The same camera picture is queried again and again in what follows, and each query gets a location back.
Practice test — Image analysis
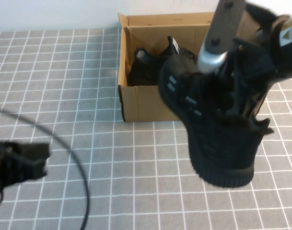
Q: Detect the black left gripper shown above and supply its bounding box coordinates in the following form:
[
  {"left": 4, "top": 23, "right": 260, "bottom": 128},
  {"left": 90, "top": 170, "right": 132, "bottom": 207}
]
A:
[{"left": 0, "top": 139, "right": 52, "bottom": 190}]

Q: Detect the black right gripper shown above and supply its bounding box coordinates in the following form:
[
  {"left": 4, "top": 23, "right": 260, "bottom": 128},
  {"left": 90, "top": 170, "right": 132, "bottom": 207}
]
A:
[{"left": 221, "top": 4, "right": 280, "bottom": 127}]

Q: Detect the black knit sneaker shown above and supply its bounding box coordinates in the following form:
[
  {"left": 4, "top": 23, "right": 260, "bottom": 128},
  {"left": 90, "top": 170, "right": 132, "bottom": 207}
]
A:
[
  {"left": 128, "top": 35, "right": 199, "bottom": 86},
  {"left": 157, "top": 56, "right": 274, "bottom": 189}
]

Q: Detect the brown cardboard shoe box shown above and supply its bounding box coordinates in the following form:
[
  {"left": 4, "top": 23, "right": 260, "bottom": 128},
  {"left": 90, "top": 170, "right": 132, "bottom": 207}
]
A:
[{"left": 117, "top": 11, "right": 266, "bottom": 123}]

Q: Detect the grey white-checked tablecloth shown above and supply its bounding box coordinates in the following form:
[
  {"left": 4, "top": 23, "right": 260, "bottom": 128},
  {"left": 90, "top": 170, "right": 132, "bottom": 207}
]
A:
[{"left": 0, "top": 25, "right": 292, "bottom": 230}]

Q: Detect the black left camera cable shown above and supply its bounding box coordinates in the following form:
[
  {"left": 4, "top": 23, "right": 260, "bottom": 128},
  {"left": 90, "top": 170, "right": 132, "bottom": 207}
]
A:
[{"left": 0, "top": 106, "right": 92, "bottom": 230}]

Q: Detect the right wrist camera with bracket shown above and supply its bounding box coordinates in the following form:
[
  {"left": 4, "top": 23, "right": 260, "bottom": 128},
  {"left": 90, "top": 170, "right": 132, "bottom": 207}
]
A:
[{"left": 198, "top": 0, "right": 246, "bottom": 73}]

